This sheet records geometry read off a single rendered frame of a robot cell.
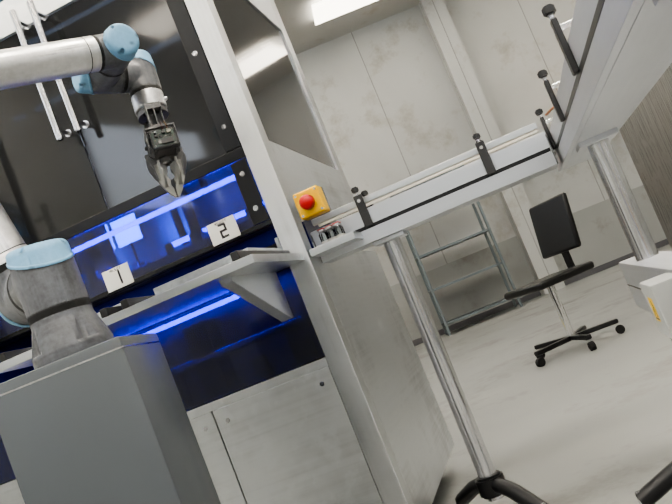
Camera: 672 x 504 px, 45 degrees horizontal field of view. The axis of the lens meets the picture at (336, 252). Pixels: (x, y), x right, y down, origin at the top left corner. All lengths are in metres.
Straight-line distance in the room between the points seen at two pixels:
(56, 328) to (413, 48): 10.76
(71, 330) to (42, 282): 0.10
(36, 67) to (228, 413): 1.04
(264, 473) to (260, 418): 0.15
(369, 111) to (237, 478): 9.78
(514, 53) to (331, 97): 2.70
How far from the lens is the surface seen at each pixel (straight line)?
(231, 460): 2.26
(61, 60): 1.75
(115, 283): 2.34
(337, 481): 2.19
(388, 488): 2.17
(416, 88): 11.86
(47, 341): 1.52
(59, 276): 1.54
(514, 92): 12.01
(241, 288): 1.88
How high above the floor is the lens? 0.67
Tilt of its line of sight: 5 degrees up
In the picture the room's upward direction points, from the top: 22 degrees counter-clockwise
